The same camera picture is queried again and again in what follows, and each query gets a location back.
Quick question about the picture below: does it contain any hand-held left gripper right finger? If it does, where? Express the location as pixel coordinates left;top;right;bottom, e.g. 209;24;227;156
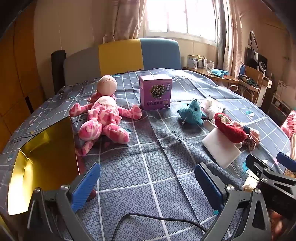
194;162;272;241

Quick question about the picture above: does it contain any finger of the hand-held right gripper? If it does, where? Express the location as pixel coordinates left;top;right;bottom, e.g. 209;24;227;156
246;153;275;179
276;152;296;173

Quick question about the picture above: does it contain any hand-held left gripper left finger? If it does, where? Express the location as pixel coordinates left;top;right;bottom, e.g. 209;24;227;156
27;163;101;241

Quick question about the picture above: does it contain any pink towel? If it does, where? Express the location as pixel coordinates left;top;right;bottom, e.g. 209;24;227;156
233;120;260;141

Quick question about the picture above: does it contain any white foam block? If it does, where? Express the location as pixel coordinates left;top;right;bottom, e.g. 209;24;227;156
202;127;241;169

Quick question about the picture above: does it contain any red strawberry knitted doll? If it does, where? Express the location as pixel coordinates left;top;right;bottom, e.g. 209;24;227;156
214;112;247;143

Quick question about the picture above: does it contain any gold tin box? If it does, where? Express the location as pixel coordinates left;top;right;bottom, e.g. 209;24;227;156
7;116;96;216

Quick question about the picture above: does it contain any white fluffy plush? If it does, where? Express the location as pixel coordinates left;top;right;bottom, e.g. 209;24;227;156
200;97;225;122

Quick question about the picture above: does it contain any teal plush toy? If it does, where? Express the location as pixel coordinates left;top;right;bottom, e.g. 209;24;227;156
177;99;207;126

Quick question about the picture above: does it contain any red patterned blanket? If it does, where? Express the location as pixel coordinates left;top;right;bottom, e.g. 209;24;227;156
280;110;296;141

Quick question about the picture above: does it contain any white shelf unit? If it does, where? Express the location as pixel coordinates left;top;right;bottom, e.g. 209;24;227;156
269;95;292;121

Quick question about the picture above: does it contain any pink giraffe plush toy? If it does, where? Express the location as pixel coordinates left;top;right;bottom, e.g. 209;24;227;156
69;75;142;157

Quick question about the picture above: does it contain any wooden chair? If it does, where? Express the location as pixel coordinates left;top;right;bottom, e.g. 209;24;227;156
238;66;264;105

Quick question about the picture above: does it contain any wooden desk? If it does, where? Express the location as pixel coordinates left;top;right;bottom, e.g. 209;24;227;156
183;66;240;88

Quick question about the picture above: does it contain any teal plush on desk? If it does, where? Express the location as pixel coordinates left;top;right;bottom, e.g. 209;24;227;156
210;69;229;77

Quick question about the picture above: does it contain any black monitor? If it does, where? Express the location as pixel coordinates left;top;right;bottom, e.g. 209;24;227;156
246;47;269;70

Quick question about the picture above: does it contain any purple cardboard box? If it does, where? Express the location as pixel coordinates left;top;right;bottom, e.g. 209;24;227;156
139;75;173;111

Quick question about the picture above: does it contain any black rolled mat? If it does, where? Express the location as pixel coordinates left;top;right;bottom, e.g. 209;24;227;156
51;50;67;94

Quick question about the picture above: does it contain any white tin can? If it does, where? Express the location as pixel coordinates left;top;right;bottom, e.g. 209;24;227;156
187;55;199;69

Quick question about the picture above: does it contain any wooden wardrobe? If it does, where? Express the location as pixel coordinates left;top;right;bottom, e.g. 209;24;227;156
0;7;45;153

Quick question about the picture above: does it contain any beige patterned curtain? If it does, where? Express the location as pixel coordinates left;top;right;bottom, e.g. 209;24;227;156
102;0;148;44
216;0;243;78

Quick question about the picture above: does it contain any grey yellow blue headboard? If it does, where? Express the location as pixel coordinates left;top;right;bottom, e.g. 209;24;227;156
63;38;182;87

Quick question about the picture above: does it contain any window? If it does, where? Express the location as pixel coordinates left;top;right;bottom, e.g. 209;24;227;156
144;0;220;43

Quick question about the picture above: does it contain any black cable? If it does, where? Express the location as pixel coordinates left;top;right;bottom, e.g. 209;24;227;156
111;213;208;241

